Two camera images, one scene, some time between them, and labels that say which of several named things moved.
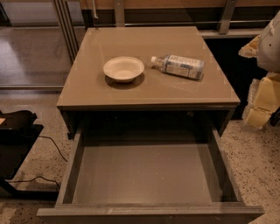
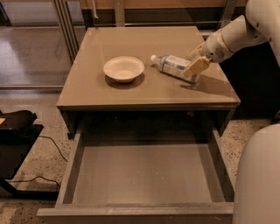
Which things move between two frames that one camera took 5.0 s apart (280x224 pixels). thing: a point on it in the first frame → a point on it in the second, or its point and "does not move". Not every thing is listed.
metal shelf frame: [220, 19] does not move
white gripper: [269, 49] → [213, 48]
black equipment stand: [18, 133] does not move
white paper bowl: [123, 69] does not move
